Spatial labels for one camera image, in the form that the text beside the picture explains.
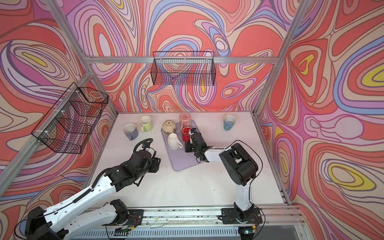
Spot red mug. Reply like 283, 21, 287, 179
182, 126, 192, 143

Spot white mug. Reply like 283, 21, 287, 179
168, 133, 184, 150

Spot blue floral mug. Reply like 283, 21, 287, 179
223, 115, 236, 131

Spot lavender mug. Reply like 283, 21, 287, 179
123, 123, 139, 141

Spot light green mug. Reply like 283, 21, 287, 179
140, 116, 153, 132

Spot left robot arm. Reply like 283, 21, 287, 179
24, 138, 161, 240

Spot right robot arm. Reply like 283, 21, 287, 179
183, 128, 261, 224

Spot pink patterned mug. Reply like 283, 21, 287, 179
179, 112, 192, 131

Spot lavender tray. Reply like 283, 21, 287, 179
162, 131, 200, 172

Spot beige ceramic teapot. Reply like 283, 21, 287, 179
162, 120, 177, 134

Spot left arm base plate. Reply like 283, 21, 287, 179
113, 209, 144, 227

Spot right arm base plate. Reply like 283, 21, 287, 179
218, 207, 263, 226

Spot black wire basket back wall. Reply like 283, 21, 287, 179
151, 51, 216, 86

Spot black wire basket wall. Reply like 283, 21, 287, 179
151, 51, 216, 86
31, 83, 109, 154

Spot black wire basket left wall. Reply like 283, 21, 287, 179
31, 83, 109, 154

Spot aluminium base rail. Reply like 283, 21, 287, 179
71, 206, 313, 240

